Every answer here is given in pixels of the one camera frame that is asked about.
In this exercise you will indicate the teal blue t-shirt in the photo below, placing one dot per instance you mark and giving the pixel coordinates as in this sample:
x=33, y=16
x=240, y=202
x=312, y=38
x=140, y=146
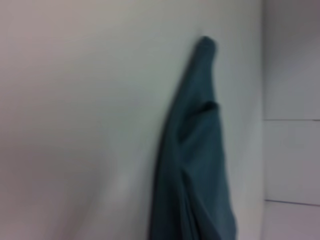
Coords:
x=197, y=162

